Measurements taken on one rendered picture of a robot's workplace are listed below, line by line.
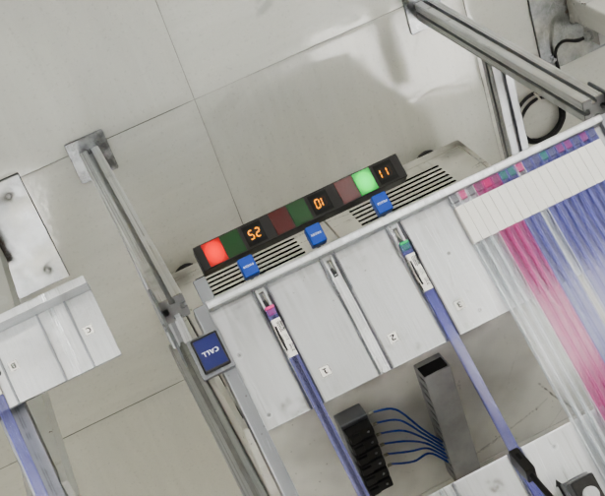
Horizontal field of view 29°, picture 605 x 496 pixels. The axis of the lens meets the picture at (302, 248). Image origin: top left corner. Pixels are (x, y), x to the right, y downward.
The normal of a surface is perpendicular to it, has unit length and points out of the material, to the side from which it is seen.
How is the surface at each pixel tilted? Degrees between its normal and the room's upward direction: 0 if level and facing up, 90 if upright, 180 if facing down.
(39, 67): 0
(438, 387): 0
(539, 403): 0
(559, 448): 44
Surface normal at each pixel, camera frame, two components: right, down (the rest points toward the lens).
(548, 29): 0.35, 0.43
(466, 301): 0.04, -0.25
